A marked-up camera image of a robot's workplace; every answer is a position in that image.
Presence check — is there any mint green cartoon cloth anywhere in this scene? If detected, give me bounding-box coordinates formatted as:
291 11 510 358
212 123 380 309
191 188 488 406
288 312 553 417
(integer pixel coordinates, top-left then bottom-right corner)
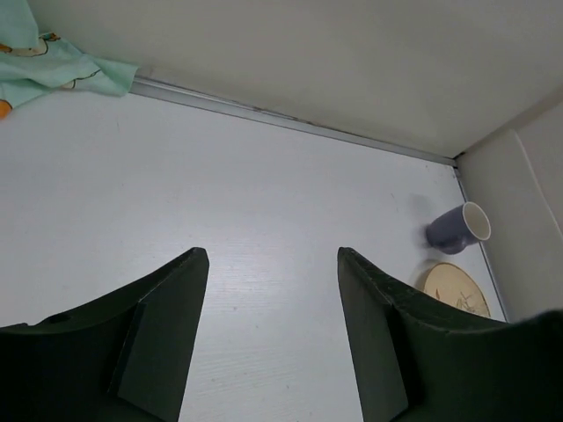
1 1 137 118

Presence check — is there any purple ceramic cup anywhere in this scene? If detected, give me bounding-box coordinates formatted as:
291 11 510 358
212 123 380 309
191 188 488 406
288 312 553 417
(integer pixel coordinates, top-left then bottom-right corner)
425 201 492 255

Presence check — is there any aluminium table edge rail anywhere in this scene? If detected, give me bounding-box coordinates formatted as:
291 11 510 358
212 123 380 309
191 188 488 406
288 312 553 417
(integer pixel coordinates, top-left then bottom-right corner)
130 76 457 169

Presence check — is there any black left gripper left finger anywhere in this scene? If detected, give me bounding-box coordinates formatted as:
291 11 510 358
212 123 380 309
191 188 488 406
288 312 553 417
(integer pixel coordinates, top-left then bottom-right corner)
1 248 208 421

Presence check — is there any beige patterned plate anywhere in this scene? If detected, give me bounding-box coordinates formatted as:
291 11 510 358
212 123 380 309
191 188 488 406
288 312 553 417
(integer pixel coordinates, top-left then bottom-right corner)
414 261 491 318

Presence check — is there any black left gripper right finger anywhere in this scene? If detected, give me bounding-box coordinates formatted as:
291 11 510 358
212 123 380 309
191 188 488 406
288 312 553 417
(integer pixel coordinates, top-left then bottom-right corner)
338 247 562 421

